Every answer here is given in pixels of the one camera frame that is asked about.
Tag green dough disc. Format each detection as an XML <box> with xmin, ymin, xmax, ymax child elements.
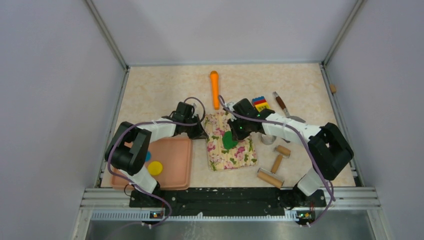
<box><xmin>222</xmin><ymin>131</ymin><xmax>238</xmax><ymax>150</ymax></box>

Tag floral cutting board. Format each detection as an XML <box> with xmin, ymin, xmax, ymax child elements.
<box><xmin>203</xmin><ymin>111</ymin><xmax>258</xmax><ymax>172</ymax></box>

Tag round metal cutter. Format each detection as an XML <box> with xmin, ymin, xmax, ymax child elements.
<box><xmin>260</xmin><ymin>134</ymin><xmax>277</xmax><ymax>146</ymax></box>

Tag metal spatula wooden handle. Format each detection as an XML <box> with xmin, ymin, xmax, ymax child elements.
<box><xmin>272</xmin><ymin>91</ymin><xmax>306</xmax><ymax>123</ymax></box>

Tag wooden double-ended roller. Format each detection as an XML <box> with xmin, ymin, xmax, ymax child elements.
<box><xmin>256</xmin><ymin>145</ymin><xmax>291</xmax><ymax>189</ymax></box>

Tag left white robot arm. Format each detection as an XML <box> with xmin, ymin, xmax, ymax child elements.
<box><xmin>104</xmin><ymin>101</ymin><xmax>208</xmax><ymax>207</ymax></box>

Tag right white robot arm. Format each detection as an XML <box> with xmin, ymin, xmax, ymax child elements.
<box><xmin>218</xmin><ymin>95</ymin><xmax>354</xmax><ymax>206</ymax></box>

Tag blue dough disc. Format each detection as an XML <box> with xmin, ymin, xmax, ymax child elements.
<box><xmin>145</xmin><ymin>151</ymin><xmax>152</xmax><ymax>162</ymax></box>

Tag yellow dough disc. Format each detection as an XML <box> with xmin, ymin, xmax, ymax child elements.
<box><xmin>147</xmin><ymin>161</ymin><xmax>164</xmax><ymax>176</ymax></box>

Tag colourful toy block stack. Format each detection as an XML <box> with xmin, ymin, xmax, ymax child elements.
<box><xmin>251</xmin><ymin>96</ymin><xmax>270</xmax><ymax>112</ymax></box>

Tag pink plastic tray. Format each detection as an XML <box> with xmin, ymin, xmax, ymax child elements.
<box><xmin>110</xmin><ymin>137</ymin><xmax>194</xmax><ymax>192</ymax></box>

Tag orange toy microphone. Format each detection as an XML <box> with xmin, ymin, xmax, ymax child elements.
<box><xmin>209</xmin><ymin>70</ymin><xmax>220</xmax><ymax>110</ymax></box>

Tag small wooden knob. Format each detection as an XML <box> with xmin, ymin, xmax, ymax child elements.
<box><xmin>329</xmin><ymin>84</ymin><xmax>337</xmax><ymax>94</ymax></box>

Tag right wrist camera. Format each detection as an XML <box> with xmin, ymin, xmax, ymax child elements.
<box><xmin>223</xmin><ymin>102</ymin><xmax>235</xmax><ymax>113</ymax></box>

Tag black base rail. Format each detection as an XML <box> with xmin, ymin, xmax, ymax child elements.
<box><xmin>129</xmin><ymin>187</ymin><xmax>327</xmax><ymax>218</ymax></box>

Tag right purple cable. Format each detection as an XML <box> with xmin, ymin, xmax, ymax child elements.
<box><xmin>217</xmin><ymin>94</ymin><xmax>336</xmax><ymax>229</ymax></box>

